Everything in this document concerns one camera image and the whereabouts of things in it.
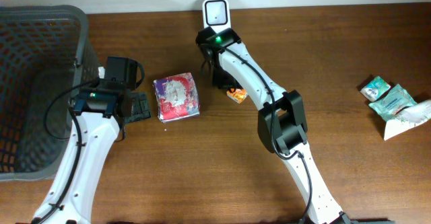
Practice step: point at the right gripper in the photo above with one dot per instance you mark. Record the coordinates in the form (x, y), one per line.
(224, 81)

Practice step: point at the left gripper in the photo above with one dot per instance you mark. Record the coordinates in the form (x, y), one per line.
(141, 105)

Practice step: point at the small orange box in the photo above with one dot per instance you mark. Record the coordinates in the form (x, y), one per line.
(237, 95)

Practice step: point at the red purple snack bag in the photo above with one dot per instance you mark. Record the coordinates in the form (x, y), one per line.
(177, 97)

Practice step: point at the green tissue pack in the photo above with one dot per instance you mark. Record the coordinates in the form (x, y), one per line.
(375, 89)

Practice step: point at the teal wet wipes pouch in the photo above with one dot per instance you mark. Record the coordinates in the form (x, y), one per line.
(397, 99)

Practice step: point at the white tube gold cap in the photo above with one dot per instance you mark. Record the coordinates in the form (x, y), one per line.
(406, 119)

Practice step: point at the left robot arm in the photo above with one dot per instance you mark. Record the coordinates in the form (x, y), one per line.
(99, 111)

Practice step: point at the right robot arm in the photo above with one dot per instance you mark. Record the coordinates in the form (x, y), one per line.
(282, 125)

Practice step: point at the white barcode scanner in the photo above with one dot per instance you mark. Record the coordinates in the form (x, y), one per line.
(216, 14)

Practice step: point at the grey plastic mesh basket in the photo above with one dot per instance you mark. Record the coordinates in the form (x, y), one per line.
(45, 51)

